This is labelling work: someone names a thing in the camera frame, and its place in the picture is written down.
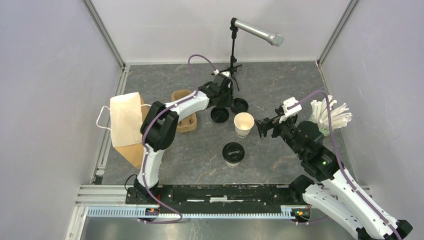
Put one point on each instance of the white paper cup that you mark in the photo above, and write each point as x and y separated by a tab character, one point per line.
243	123
232	164

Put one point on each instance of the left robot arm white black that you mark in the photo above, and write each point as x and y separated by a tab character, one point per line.
160	125

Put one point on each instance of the black lid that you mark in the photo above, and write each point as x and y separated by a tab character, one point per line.
233	151
219	115
239	105

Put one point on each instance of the green cup holder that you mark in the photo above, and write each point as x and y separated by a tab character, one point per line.
323	130

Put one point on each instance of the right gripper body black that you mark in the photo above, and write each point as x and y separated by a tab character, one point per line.
286	129

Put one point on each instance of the silver microphone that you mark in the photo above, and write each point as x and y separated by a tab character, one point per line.
273	38

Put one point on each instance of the white wrapped straws bundle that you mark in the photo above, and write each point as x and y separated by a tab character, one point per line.
337	117

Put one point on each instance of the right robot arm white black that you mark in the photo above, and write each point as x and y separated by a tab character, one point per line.
329	186

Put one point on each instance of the brown paper bag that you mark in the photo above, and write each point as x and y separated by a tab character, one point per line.
127	113

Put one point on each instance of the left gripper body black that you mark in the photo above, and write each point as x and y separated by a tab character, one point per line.
227	97

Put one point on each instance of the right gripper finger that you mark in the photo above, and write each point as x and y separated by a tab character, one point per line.
271	120
262	128

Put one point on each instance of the black microphone tripod stand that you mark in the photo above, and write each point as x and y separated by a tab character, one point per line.
232	69

